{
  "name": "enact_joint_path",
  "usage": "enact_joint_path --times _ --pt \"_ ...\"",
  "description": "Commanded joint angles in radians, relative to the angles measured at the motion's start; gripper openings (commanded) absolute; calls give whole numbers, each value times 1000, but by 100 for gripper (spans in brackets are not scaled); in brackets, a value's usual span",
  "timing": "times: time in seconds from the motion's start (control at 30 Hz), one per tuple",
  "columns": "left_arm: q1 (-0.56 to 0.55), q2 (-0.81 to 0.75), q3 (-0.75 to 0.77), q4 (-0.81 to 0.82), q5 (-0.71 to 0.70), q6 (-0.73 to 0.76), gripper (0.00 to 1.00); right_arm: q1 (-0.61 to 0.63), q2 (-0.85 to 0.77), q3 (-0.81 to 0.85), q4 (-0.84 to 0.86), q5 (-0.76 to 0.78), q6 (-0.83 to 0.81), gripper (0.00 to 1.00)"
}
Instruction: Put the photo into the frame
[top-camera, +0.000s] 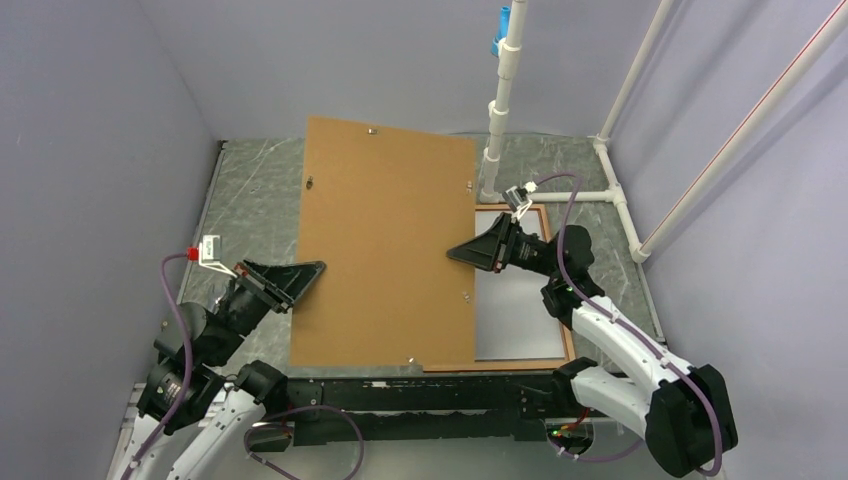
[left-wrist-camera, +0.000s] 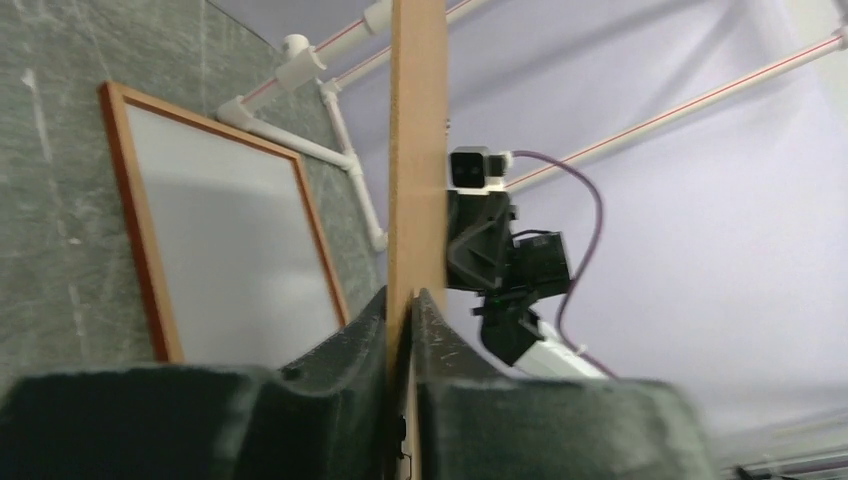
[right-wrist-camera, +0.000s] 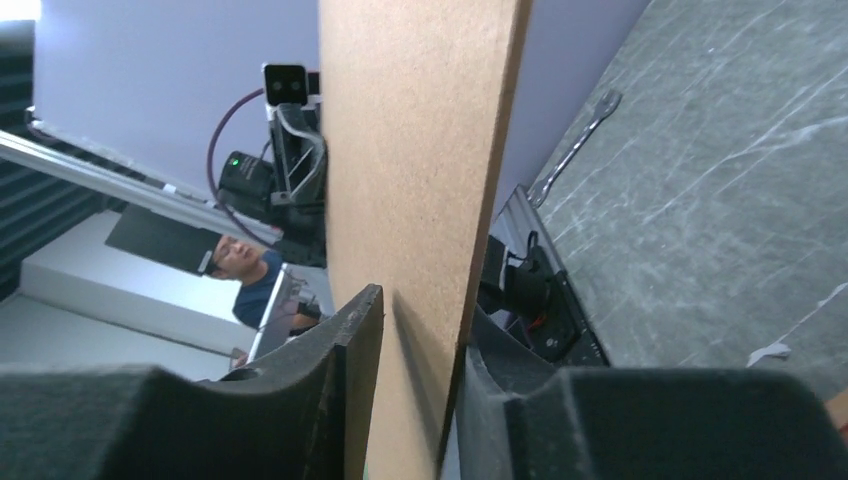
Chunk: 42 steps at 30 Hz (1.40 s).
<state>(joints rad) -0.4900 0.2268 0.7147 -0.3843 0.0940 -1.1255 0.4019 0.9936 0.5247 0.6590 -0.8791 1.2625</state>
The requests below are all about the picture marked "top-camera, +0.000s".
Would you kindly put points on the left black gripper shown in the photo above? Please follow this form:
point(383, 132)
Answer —
point(284, 283)

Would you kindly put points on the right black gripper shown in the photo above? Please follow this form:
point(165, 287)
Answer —
point(492, 249)

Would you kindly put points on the landscape photo print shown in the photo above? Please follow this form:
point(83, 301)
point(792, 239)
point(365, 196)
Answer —
point(511, 322)

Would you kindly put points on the brown backing board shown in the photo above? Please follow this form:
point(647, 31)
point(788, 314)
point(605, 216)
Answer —
point(381, 207)

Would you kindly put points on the wooden picture frame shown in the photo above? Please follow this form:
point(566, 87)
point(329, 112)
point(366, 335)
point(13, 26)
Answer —
point(475, 366)

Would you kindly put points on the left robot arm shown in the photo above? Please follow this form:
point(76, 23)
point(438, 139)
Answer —
point(187, 414)

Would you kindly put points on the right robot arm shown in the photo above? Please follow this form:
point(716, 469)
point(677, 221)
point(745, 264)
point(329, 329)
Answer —
point(679, 411)

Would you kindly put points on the blue clip on pipe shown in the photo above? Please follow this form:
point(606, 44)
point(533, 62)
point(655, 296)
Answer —
point(502, 30)

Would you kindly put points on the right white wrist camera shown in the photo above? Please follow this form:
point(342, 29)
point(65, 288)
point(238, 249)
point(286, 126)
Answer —
point(518, 199)

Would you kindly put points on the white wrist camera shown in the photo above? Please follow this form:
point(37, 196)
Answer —
point(208, 254)
point(518, 199)

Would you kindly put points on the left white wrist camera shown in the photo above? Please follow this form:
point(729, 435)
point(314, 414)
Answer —
point(208, 254)

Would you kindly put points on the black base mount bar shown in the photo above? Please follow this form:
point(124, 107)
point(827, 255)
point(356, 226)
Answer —
point(520, 407)

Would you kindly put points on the aluminium rail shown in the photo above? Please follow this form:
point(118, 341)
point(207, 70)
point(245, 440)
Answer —
point(582, 456)

